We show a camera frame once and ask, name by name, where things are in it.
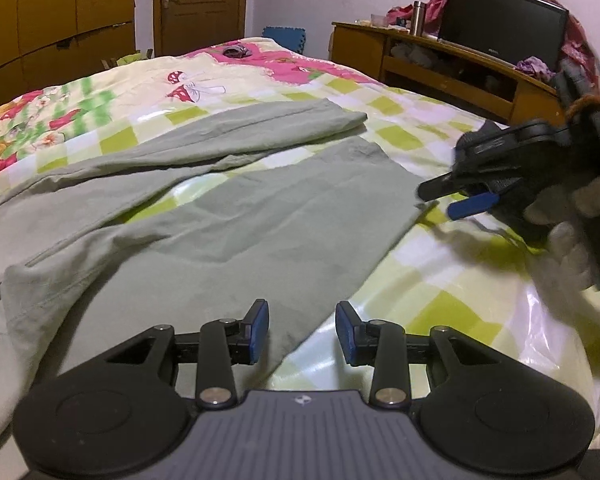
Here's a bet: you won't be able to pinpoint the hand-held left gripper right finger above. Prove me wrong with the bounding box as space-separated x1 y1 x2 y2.
335 301 502 409

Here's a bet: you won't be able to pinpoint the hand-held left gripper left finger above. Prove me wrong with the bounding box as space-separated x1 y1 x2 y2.
102 299 271 409

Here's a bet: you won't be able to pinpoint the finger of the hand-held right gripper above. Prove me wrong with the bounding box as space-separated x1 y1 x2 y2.
446 191 499 222
417 171 465 202

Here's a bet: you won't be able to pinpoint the grey-green pants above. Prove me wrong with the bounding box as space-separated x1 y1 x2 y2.
0 97 428 480

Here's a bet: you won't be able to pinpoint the person's right hand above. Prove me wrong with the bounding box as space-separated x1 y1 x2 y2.
524 176 600 292

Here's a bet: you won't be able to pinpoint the checkered printed blanket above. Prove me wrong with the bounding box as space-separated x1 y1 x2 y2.
0 36 600 453

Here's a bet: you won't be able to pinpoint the purple cloth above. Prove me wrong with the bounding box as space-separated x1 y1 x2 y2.
515 56 557 82

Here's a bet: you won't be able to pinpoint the red cloth cover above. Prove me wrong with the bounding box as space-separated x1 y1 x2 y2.
425 0 600 81

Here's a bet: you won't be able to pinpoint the pale cloth bundle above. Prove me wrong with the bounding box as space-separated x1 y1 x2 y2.
390 40 433 67

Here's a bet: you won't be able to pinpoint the black television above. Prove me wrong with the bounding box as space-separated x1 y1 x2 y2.
437 0 570 67

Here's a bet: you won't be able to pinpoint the wooden television cabinet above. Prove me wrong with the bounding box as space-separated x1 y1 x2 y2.
328 21 567 127

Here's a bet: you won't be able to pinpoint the metal thermos bottle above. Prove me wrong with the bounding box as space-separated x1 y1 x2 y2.
412 1 428 37

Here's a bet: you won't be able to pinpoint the pink bag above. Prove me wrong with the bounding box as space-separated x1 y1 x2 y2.
387 4 415 28

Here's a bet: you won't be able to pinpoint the blue foam mat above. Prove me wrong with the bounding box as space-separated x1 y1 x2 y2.
261 26 309 54

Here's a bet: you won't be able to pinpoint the wooden door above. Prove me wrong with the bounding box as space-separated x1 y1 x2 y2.
152 0 251 56

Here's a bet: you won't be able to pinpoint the yellow-green cloth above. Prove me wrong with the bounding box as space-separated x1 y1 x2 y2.
112 50 153 68

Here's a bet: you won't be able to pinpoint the wooden wardrobe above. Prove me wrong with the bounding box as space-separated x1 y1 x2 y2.
0 0 138 106

